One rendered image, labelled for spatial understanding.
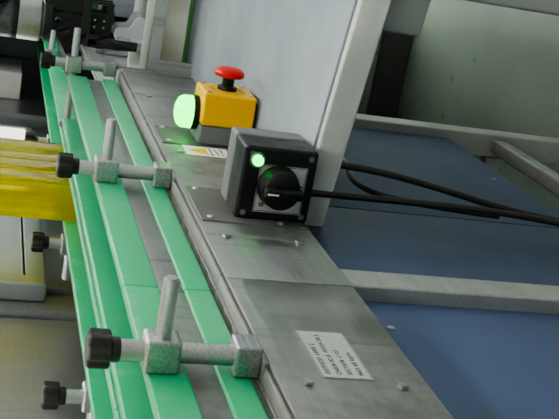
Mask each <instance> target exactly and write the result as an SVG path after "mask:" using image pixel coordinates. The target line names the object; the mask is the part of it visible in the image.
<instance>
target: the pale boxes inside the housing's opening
mask: <svg viewBox="0 0 559 419"><path fill-rule="evenodd" d="M21 85H22V61H21V60H18V59H11V58H4V57H0V97H1V98H9V99H16V100H19V99H20V93H21Z"/></svg>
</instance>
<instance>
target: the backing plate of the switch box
mask: <svg viewBox="0 0 559 419"><path fill-rule="evenodd" d="M185 188H186V190H187V192H188V194H189V196H190V198H191V200H192V202H193V204H194V206H195V208H196V210H197V212H198V214H199V216H200V217H201V219H202V220H204V221H213V222H222V223H232V224H250V225H259V226H269V227H279V228H288V229H307V230H309V229H308V227H307V226H306V225H305V223H297V222H288V221H278V220H269V219H251V218H242V217H235V216H234V214H233V213H232V211H231V209H230V207H229V206H228V205H227V203H226V201H225V199H224V197H223V196H222V194H221V189H213V188H205V187H196V186H187V185H186V186H185Z"/></svg>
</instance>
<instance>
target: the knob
mask: <svg viewBox="0 0 559 419"><path fill-rule="evenodd" d="M256 189H257V194H258V196H259V198H260V200H261V201H262V202H263V203H264V204H265V205H267V206H269V207H270V208H271V209H273V210H287V209H289V208H291V207H292V206H294V205H295V204H296V202H303V201H304V192H303V191H302V190H301V188H300V184H299V180H298V177H297V176H296V174H295V173H294V172H293V171H292V170H291V169H289V168H288V167H285V166H281V165H277V166H273V167H270V168H269V169H267V170H266V171H264V172H263V173H262V174H261V176H260V177H259V179H258V182H257V186H256Z"/></svg>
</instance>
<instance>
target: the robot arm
mask: <svg viewBox="0 0 559 419"><path fill-rule="evenodd" d="M114 7H115V3H113V0H45V2H44V1H43V0H0V36H2V37H14V38H19V39H25V40H32V41H39V39H40V38H41V39H42V41H47V42H49V40H50V36H51V30H55V31H56V34H57V37H58V39H59V41H60V43H61V44H62V48H63V50H64V52H65V54H71V53H72V39H73V33H74V28H75V27H79V28H81V30H82V31H81V39H80V45H81V44H82V45H83V46H85V47H93V48H98V49H111V50H117V51H125V52H141V45H142V39H143V33H144V26H145V20H146V19H145V18H144V17H143V14H142V13H141V12H133V13H132V14H131V15H130V17H129V18H128V20H127V21H126V22H114V17H115V13H114ZM56 17H60V18H61V20H60V19H59V18H57V20H55V18H56ZM76 76H86V77H87V79H89V80H95V79H94V77H93V72H92V71H88V70H82V72H81V73H76Z"/></svg>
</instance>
